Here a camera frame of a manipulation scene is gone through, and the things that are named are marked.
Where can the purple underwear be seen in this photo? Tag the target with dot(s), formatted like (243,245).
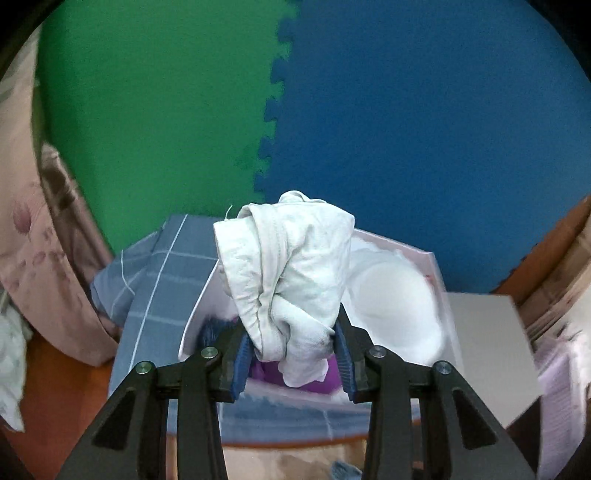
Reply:
(323,378)

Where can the white underwear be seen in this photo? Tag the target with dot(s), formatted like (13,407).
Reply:
(295,267)

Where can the green foam mat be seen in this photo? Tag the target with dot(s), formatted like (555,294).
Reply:
(147,115)

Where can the wooden door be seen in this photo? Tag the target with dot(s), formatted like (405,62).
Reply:
(549,267)

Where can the blue foam mat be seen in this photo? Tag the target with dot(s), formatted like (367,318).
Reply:
(415,138)

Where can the beige floral curtain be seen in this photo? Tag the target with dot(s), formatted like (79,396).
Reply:
(27,230)

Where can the brown satin curtain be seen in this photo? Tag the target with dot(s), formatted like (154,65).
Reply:
(64,184)

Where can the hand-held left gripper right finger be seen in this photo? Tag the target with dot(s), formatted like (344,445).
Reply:
(346,369)

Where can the navy blue underwear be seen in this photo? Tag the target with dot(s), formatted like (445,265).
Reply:
(214,332)

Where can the wooden nightstand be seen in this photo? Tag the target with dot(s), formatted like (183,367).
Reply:
(286,461)

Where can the white floral bedding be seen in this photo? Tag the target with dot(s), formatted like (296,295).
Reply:
(11,364)

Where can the blue checked cloth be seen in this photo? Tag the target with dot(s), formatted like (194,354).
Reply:
(152,300)

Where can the pale pink cloth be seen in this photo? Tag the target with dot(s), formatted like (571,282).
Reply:
(565,392)

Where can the white shoe box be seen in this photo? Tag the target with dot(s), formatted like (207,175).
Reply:
(203,309)

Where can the white padded garment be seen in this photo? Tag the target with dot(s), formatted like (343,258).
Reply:
(397,304)

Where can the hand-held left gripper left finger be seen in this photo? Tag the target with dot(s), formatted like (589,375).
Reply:
(242,364)

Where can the light blue underwear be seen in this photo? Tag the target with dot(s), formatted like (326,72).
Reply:
(346,471)

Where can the grey box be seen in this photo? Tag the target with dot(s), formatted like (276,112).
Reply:
(489,350)

